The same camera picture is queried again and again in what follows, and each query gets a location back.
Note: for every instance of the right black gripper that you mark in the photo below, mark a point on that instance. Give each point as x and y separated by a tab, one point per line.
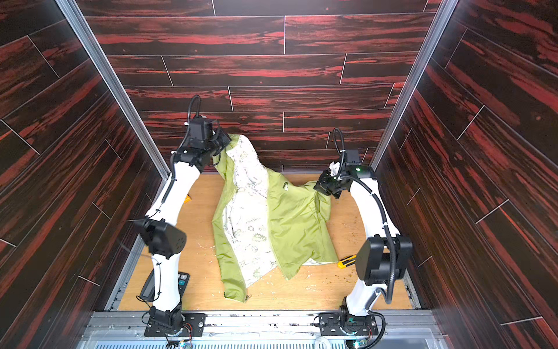
325	184

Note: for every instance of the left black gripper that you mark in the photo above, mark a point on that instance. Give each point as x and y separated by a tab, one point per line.
220	142

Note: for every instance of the green jacket with printed lining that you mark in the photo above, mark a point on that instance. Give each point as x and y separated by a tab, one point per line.
263	221

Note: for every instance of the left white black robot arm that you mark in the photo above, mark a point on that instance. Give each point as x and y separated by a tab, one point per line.
165	242

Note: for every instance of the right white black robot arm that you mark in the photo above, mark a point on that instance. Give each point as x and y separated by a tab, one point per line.
383	258

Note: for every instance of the yellow utility knife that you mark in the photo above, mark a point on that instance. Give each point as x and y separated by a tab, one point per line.
347	261

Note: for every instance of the black calculator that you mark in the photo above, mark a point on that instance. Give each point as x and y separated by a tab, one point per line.
148	291

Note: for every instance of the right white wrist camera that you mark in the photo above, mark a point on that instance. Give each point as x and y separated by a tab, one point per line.
334	168

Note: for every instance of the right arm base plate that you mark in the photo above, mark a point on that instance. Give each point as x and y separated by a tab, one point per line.
337	324

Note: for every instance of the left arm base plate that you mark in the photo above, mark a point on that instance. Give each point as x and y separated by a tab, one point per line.
174	325

